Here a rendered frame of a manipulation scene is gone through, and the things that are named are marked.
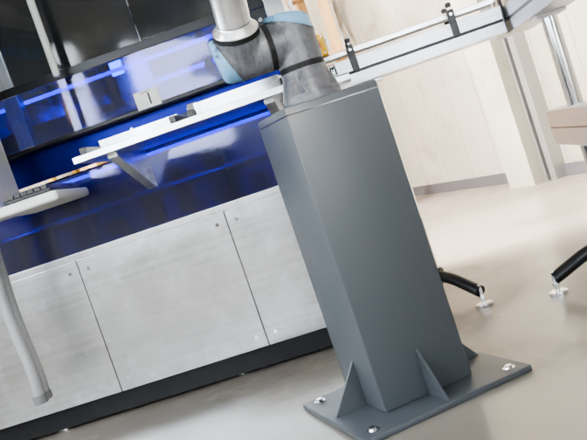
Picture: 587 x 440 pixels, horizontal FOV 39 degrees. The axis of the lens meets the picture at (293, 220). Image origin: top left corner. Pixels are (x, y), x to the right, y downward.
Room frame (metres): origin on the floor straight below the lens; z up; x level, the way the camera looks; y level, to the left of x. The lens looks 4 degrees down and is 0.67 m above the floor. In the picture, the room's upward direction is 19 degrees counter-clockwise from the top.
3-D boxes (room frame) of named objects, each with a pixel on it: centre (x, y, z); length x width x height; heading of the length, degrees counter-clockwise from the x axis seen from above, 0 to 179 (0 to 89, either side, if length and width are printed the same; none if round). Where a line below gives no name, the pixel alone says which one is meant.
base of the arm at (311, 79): (2.12, -0.15, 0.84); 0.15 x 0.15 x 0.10
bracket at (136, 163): (2.68, 0.43, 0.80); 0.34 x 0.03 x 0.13; 174
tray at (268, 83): (2.60, 0.02, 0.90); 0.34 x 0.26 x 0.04; 173
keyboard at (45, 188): (2.59, 0.70, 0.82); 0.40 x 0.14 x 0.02; 1
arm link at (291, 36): (2.12, -0.14, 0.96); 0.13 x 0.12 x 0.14; 98
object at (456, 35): (2.92, -0.55, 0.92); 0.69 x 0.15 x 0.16; 84
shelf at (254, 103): (2.67, 0.18, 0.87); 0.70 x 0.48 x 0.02; 84
